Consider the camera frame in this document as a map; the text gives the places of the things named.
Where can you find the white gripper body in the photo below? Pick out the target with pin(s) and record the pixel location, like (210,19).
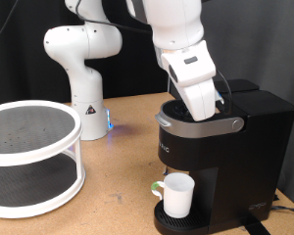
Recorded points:
(199,98)

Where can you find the white mug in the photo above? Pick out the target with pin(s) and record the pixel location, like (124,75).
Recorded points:
(178,196)

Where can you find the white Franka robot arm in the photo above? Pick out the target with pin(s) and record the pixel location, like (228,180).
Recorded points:
(166,23)

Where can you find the black Keurig brew head lid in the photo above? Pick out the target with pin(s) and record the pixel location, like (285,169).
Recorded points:
(232,109)

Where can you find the black Keurig coffee machine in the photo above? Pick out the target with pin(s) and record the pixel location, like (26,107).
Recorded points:
(245,156)

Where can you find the black Keurig drip tray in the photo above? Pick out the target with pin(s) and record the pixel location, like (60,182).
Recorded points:
(176,223)

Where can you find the small blue tape scrap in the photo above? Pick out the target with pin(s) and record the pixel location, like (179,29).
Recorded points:
(165,169)

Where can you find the black tape strip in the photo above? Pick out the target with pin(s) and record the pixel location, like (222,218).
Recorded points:
(256,226)

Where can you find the white two-tier turntable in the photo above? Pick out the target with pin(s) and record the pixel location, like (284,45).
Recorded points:
(23,160)

